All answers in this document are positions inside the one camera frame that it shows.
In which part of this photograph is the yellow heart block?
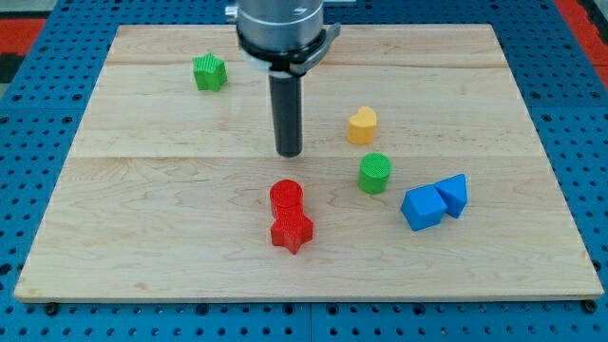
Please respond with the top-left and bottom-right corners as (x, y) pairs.
(347, 106), (377, 144)

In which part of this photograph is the green cylinder block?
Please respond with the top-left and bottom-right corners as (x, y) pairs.
(357, 152), (392, 195)

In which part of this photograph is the green star block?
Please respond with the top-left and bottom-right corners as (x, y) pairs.
(193, 52), (228, 92)

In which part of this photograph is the red star block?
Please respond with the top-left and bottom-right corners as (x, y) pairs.
(271, 205), (314, 255)

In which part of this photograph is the blue triangle block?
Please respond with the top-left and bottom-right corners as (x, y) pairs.
(433, 174), (468, 219)

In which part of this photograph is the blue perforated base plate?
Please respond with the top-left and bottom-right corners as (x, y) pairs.
(1, 0), (607, 341)

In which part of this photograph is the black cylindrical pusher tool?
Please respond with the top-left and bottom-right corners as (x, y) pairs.
(269, 76), (303, 158)

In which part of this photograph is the red cylinder block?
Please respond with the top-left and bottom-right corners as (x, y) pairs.
(270, 180), (304, 219)

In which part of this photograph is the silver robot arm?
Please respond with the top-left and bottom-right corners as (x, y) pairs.
(224, 0), (341, 158)

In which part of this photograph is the blue cube block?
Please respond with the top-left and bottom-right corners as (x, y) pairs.
(401, 184), (447, 231)

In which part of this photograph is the light wooden board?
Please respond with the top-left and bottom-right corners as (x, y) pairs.
(14, 25), (604, 303)

